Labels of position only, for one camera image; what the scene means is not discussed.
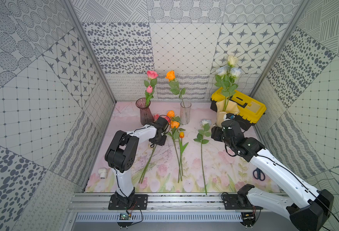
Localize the pink tulip flower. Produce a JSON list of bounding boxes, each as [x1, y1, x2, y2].
[[145, 85, 154, 107]]

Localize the orange rose large stem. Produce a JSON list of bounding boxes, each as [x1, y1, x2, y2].
[[166, 70, 186, 106]]

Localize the pink rose stem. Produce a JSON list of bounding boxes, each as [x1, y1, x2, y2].
[[144, 70, 158, 94], [139, 115, 170, 184]]

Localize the blue white rose stem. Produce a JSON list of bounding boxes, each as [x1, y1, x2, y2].
[[216, 65, 231, 111]]

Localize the cream white rose stem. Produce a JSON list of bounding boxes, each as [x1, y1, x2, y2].
[[228, 55, 241, 100]]

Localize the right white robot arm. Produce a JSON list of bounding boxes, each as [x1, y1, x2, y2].
[[211, 119, 334, 231]]

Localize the orange rose middle stem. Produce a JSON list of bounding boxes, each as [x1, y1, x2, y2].
[[168, 121, 184, 182]]

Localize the orange rose far stem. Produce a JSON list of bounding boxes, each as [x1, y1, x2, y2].
[[167, 110, 180, 123]]

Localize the purple ribbed glass vase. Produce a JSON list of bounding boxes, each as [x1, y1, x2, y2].
[[136, 98, 154, 126]]

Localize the cream fluted vase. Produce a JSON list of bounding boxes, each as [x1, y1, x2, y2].
[[216, 100, 240, 127]]

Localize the yellow black toolbox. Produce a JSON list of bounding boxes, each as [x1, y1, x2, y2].
[[210, 88, 267, 131]]

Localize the clear textured glass vase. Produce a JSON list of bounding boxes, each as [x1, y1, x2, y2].
[[180, 100, 192, 125]]

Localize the orange tulip flower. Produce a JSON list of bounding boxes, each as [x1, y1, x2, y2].
[[178, 129, 188, 181]]

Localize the white plastic knob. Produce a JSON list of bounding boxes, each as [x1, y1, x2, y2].
[[98, 168, 108, 179]]

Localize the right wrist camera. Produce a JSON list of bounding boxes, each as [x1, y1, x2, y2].
[[225, 113, 235, 120]]

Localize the black handled scissors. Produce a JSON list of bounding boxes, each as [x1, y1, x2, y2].
[[253, 168, 266, 182]]

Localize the aluminium rail base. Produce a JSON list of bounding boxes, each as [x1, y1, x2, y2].
[[67, 191, 293, 213]]

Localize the white perforated cable tray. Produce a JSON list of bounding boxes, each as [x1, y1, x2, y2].
[[75, 211, 242, 223]]

